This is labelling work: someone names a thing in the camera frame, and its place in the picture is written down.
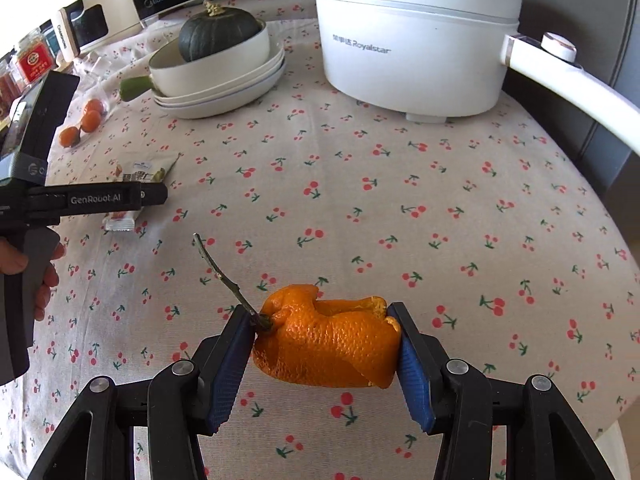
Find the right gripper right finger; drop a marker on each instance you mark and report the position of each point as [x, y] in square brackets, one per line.
[451, 398]

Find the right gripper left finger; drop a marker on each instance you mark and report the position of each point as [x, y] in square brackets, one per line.
[186, 400]

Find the white snack packet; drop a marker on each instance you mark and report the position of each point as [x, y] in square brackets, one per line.
[143, 175]

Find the orange peel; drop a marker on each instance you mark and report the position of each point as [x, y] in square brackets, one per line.
[304, 340]

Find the person's left hand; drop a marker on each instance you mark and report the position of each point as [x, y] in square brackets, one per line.
[24, 288]

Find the mandarin orange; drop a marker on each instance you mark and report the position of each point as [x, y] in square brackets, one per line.
[95, 105]
[90, 121]
[69, 137]

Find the red label jar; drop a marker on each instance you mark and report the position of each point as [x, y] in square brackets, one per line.
[34, 58]

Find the white Changhong appliance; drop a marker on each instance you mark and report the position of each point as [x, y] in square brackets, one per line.
[83, 25]

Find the stacked white plates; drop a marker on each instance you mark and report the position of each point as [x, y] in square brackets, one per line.
[235, 97]

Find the dark green pumpkin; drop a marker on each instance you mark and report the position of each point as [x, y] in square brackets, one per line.
[216, 29]

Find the cherry print tablecloth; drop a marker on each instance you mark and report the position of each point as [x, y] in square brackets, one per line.
[482, 227]

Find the white electric cooking pot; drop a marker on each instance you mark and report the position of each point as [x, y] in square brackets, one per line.
[436, 59]

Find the cream bowl green handle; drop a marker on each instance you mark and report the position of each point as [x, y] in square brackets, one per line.
[170, 76]

